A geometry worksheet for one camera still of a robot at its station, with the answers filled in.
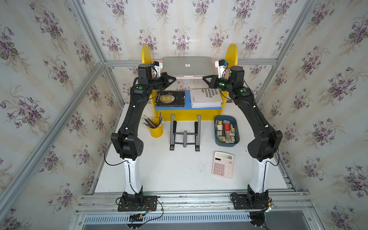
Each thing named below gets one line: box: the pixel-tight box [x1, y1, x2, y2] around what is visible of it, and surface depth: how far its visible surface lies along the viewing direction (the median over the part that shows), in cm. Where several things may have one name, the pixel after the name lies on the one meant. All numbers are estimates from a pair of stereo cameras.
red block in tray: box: [224, 122, 231, 131], surface depth 105 cm
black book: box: [155, 90, 186, 107], surface depth 103 cm
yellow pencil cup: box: [147, 117, 164, 138], surface depth 100 cm
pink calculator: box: [211, 151, 235, 180], surface depth 87 cm
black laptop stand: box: [169, 114, 202, 152], surface depth 96 cm
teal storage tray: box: [214, 115, 241, 148], surface depth 100 cm
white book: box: [189, 88, 223, 108], surface depth 102 cm
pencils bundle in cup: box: [141, 112, 165, 129], surface depth 95 cm
